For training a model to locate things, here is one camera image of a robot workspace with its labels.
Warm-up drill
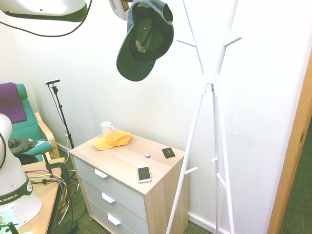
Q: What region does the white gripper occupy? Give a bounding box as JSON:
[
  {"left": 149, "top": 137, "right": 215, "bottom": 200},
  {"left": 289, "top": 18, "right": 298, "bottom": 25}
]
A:
[{"left": 108, "top": 0, "right": 130, "bottom": 20}]

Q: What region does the dark grey baseball cap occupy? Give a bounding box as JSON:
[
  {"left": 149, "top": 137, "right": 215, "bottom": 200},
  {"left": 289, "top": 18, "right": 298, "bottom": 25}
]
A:
[{"left": 116, "top": 0, "right": 175, "bottom": 82}]

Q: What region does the orange baseball cap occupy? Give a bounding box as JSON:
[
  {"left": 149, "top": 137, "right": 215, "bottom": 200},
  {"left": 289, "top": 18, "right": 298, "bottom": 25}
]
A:
[{"left": 93, "top": 130, "right": 133, "bottom": 151}]

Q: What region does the black tripod stand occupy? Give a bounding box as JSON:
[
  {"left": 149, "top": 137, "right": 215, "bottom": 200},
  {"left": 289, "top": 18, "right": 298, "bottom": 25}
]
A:
[{"left": 50, "top": 84, "right": 75, "bottom": 150}]

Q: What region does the white coat rack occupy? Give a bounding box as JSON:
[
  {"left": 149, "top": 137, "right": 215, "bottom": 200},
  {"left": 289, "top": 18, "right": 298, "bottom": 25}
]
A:
[{"left": 165, "top": 0, "right": 242, "bottom": 234}]

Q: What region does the white mug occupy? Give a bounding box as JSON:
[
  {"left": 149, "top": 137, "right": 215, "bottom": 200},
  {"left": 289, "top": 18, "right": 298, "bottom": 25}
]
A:
[{"left": 100, "top": 121, "right": 115, "bottom": 136}]

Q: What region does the purple cloth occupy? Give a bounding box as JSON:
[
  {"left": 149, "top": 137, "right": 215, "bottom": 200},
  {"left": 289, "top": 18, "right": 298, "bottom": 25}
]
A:
[{"left": 0, "top": 82, "right": 27, "bottom": 124}]

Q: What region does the wooden dresser with grey drawers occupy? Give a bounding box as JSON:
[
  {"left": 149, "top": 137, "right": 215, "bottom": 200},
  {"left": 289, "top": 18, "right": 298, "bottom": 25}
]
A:
[{"left": 69, "top": 133, "right": 189, "bottom": 234}]

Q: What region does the black card with lettering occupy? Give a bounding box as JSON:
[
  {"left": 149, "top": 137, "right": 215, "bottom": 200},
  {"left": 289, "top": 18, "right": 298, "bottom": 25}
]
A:
[{"left": 161, "top": 147, "right": 176, "bottom": 159}]

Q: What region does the dark olive garment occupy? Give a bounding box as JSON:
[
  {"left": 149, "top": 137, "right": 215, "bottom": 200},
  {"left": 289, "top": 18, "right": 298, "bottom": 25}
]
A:
[{"left": 8, "top": 137, "right": 37, "bottom": 154}]

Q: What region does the white smartphone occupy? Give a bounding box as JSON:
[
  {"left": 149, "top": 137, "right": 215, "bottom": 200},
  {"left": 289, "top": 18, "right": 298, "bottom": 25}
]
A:
[{"left": 137, "top": 165, "right": 153, "bottom": 184}]

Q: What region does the dark metal clamp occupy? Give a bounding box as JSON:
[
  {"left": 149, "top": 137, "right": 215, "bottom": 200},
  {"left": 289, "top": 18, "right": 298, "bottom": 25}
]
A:
[{"left": 41, "top": 152, "right": 71, "bottom": 186}]

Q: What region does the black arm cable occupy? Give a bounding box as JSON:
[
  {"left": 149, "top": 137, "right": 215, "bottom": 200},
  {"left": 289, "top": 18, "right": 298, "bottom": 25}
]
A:
[{"left": 0, "top": 0, "right": 93, "bottom": 38}]

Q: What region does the green armchair with wooden frame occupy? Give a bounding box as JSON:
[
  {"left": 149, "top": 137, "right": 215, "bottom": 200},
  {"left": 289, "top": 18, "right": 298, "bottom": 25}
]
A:
[{"left": 0, "top": 83, "right": 60, "bottom": 162}]

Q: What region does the yellow cable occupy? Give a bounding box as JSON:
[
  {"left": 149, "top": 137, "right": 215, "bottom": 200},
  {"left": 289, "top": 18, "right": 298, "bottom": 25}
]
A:
[{"left": 25, "top": 173, "right": 68, "bottom": 204}]

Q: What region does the grey drawer with white handle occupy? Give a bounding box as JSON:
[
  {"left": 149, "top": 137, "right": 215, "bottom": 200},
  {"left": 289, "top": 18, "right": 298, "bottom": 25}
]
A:
[
  {"left": 86, "top": 197, "right": 149, "bottom": 234},
  {"left": 72, "top": 156, "right": 147, "bottom": 221},
  {"left": 80, "top": 179, "right": 148, "bottom": 234}
]

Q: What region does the purple cable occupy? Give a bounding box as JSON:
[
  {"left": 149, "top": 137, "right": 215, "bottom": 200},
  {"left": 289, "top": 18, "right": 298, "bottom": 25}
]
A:
[{"left": 24, "top": 170, "right": 72, "bottom": 197}]

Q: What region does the black floor cable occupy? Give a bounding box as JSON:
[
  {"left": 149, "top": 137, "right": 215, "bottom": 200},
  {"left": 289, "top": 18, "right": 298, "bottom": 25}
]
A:
[{"left": 55, "top": 170, "right": 86, "bottom": 231}]

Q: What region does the wooden door frame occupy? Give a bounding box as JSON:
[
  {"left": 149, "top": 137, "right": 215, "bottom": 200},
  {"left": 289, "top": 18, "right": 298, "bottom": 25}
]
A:
[{"left": 267, "top": 48, "right": 312, "bottom": 234}]

